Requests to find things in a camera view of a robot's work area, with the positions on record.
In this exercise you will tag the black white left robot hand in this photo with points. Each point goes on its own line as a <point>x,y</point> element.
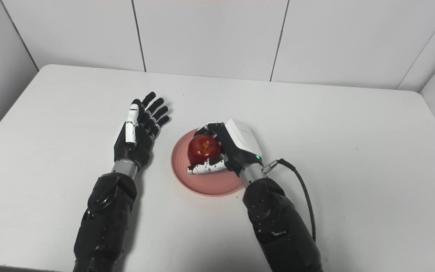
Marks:
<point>136,145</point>

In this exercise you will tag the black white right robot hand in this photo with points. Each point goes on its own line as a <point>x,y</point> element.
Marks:
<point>240,145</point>

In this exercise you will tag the red apple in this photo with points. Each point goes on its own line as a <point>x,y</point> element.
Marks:
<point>202,149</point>

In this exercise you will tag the pink round plate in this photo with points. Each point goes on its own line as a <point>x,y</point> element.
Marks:
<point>212,183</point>

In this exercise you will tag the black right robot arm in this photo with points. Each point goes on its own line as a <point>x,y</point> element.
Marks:
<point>278,223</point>

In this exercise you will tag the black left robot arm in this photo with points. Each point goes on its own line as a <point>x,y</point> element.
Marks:
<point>106,215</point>

